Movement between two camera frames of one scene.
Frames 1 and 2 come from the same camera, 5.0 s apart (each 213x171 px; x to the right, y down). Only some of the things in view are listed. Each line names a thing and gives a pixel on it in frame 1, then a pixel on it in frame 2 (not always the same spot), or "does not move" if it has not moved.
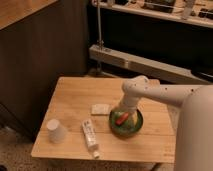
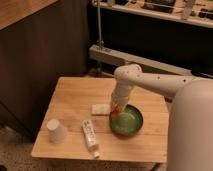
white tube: [91, 137] does not move
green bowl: [126, 128] does not move
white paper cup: [56, 131] does not move
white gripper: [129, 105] → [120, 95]
